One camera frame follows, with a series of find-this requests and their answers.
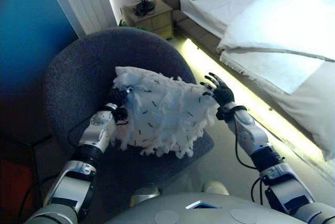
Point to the white fringed cushion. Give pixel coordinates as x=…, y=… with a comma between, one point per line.
x=167, y=114

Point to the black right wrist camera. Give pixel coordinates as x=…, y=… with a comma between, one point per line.
x=222, y=114

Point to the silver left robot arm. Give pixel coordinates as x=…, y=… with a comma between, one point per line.
x=78, y=177

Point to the silver robot torso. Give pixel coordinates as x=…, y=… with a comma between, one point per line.
x=204, y=213

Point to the beige upholstered bed frame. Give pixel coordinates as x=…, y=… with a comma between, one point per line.
x=204, y=35

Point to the grey fabric tub armchair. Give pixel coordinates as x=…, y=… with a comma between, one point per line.
x=83, y=72

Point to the white ribbed radiator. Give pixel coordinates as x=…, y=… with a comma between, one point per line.
x=83, y=1

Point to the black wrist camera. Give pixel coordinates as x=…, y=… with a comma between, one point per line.
x=120, y=115
x=222, y=114

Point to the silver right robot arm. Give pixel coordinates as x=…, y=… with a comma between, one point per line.
x=261, y=150

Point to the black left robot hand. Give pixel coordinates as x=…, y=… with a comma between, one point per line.
x=119, y=97

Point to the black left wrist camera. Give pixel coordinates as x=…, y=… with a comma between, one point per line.
x=120, y=115

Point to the silver right robot leg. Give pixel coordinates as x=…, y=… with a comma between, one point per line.
x=216, y=187

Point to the white duvet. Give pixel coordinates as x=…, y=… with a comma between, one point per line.
x=274, y=20

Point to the silver robot leg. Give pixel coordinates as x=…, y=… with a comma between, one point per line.
x=216, y=187
x=145, y=195

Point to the white mattress sheet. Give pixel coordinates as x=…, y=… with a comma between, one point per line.
x=204, y=9

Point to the silver left robot leg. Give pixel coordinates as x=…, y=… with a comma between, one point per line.
x=145, y=195

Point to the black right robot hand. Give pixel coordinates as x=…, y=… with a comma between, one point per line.
x=222, y=94

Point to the green plant leaves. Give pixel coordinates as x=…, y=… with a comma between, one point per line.
x=125, y=23

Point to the light wooden nightstand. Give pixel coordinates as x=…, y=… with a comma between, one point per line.
x=157, y=22

